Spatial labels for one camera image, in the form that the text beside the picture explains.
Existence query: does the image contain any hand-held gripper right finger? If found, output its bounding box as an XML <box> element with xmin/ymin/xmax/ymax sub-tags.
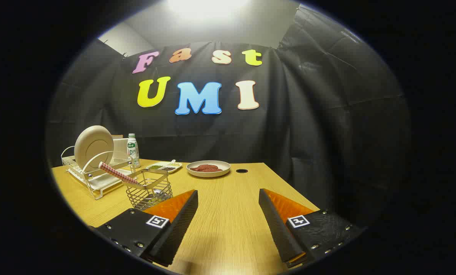
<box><xmin>258</xmin><ymin>188</ymin><xmax>366</xmax><ymax>268</ymax></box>

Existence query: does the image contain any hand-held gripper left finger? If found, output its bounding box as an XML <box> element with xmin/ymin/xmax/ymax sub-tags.
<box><xmin>94</xmin><ymin>189</ymin><xmax>198</xmax><ymax>267</ymax></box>

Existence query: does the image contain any metal wire basket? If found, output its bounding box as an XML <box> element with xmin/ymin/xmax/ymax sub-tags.
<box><xmin>123</xmin><ymin>169</ymin><xmax>174</xmax><ymax>210</ymax></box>

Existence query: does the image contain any spoon with red checkered handle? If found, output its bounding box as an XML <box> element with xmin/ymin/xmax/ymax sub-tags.
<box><xmin>99</xmin><ymin>162</ymin><xmax>163</xmax><ymax>201</ymax></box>

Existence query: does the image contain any white wire dish rack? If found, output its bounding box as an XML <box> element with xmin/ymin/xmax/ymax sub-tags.
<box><xmin>61</xmin><ymin>145</ymin><xmax>136</xmax><ymax>200</ymax></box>

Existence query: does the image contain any beige round plate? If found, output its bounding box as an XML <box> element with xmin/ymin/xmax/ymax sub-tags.
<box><xmin>74</xmin><ymin>125</ymin><xmax>114</xmax><ymax>170</ymax></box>

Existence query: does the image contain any beige dish with meat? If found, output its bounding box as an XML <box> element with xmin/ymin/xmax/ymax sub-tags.
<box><xmin>186</xmin><ymin>160</ymin><xmax>231</xmax><ymax>178</ymax></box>

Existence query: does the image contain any white divided dish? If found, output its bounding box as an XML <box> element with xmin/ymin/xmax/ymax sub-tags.
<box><xmin>147</xmin><ymin>160</ymin><xmax>183</xmax><ymax>174</ymax></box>

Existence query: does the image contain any white drink bottle green label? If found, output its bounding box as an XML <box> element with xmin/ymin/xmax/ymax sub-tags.
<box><xmin>127</xmin><ymin>133</ymin><xmax>141</xmax><ymax>168</ymax></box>

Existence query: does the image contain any black backdrop cloth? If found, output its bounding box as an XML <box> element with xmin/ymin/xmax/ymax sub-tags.
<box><xmin>46</xmin><ymin>4</ymin><xmax>412</xmax><ymax>230</ymax></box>

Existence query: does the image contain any white toaster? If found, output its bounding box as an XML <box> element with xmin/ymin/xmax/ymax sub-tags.
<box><xmin>111</xmin><ymin>134</ymin><xmax>129</xmax><ymax>163</ymax></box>

